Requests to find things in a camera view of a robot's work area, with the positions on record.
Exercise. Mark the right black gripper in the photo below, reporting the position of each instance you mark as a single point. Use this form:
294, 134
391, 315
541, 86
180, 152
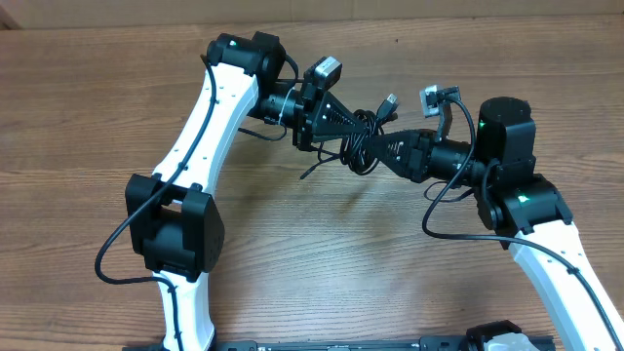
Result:
407, 156

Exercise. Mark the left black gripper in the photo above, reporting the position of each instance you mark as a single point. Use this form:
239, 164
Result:
328, 109

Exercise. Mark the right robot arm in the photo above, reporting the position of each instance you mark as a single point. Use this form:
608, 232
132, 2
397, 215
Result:
521, 209

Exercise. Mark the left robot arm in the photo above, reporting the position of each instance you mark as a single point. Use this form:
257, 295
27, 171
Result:
172, 216

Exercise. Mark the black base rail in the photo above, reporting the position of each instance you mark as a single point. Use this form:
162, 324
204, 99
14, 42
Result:
501, 335

